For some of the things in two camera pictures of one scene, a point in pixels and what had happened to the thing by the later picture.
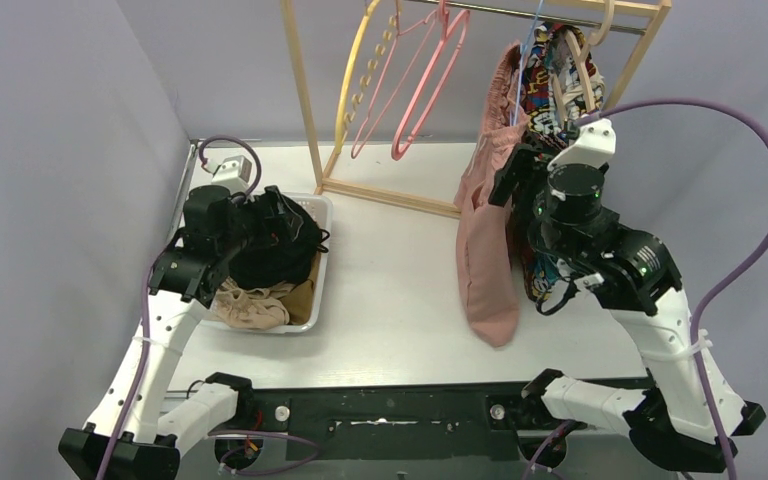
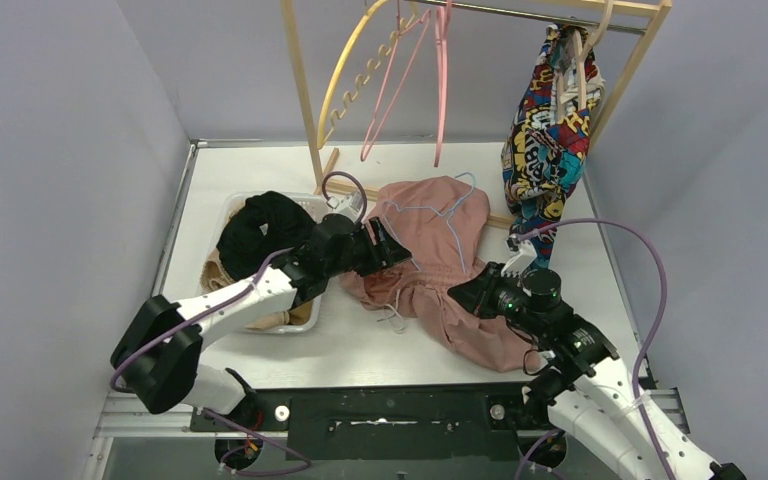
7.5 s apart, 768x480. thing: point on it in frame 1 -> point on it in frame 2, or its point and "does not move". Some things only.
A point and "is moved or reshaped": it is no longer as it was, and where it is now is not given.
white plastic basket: [322, 207] does not move
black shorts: [289, 255] does not move
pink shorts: [486, 250] -> [442, 223]
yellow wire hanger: [375, 60] is moved or reshaped
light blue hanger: [520, 63] -> [450, 211]
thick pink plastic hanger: [445, 26] is moved or reshaped
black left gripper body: [251, 225] -> [371, 247]
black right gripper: [526, 165] -> [477, 294]
